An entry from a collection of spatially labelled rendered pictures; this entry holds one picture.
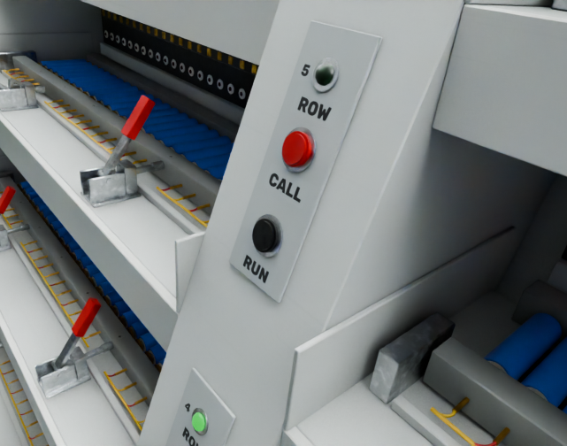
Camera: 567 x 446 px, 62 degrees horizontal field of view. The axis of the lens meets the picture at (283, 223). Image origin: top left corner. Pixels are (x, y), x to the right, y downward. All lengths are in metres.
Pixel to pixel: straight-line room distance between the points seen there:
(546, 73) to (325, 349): 0.13
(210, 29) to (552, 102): 0.20
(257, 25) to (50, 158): 0.29
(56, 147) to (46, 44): 0.34
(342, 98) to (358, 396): 0.14
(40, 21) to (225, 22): 0.57
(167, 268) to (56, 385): 0.21
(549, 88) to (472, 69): 0.03
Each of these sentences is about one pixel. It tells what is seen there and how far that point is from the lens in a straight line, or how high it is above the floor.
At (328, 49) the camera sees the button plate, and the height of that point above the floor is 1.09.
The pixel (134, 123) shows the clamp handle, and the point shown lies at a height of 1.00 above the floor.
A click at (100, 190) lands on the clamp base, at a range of 0.40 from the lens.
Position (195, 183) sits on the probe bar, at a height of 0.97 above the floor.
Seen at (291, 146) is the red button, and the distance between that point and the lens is 0.21.
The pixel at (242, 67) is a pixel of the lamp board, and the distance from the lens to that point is 0.51.
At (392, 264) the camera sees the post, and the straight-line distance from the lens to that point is 0.22.
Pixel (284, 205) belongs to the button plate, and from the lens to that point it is 0.22.
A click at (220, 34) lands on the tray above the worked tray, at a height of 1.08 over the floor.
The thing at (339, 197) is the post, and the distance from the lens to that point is 0.20.
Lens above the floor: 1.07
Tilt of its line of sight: 16 degrees down
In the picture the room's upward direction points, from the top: 20 degrees clockwise
